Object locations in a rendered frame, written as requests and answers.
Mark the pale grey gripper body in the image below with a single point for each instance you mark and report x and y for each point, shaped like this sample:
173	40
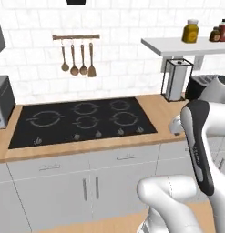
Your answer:
175	125

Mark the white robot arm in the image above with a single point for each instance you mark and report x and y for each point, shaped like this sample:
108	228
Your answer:
174	200

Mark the black range hood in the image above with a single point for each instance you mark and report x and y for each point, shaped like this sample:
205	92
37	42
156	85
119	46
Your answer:
76	2

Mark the narrow grey drawer front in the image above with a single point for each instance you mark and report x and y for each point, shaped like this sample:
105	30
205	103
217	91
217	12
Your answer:
171	150

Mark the hob knob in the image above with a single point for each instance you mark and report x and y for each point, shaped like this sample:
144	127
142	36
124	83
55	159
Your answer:
38	140
76	136
140	129
120	131
98	134

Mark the black toaster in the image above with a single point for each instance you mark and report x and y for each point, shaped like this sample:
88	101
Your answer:
196	86

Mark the black-framed paper towel holder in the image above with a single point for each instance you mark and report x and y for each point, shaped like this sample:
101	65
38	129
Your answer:
176	80

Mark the grey cupboard run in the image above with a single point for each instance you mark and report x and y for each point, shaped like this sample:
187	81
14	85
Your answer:
218	151

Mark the wide grey drawer front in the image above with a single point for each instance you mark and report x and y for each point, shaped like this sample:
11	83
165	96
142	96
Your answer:
28	170
101	160

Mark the grey cupboard door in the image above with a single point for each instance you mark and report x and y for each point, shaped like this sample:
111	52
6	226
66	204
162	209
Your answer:
120	191
53	200

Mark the black hob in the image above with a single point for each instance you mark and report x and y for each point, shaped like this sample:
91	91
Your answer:
86	121

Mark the yellow jar with white lid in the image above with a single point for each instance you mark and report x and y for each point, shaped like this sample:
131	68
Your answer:
190	33

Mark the small brown jar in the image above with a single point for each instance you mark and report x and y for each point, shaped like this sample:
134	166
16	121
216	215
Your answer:
214	35

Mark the wooden spatula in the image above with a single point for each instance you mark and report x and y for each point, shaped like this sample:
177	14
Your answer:
92	71

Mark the small wooden spoon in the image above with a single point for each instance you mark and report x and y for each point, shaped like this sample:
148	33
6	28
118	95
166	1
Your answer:
65	66

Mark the grey toaster oven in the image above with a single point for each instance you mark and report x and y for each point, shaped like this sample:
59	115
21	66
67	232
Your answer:
4	101

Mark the plain grey cupboard panel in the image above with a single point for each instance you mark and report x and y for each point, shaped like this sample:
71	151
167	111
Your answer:
7	206

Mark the white wall shelf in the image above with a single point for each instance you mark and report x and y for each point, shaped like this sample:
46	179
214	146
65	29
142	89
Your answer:
180	47

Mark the wooden utensil rail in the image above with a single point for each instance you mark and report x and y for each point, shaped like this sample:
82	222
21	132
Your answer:
76	37

